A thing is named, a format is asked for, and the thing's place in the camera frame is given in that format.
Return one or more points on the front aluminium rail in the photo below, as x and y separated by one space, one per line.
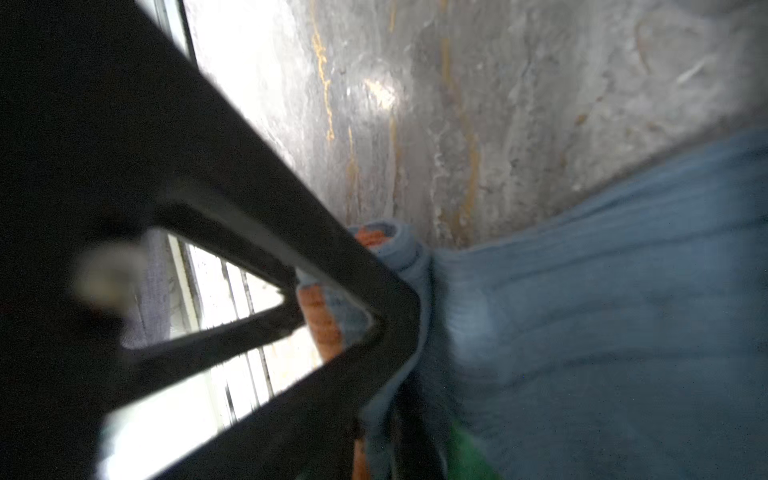
209 343

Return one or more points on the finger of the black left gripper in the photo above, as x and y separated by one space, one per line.
107 130

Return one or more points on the blue sock orange cuff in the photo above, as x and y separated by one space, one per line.
623 339

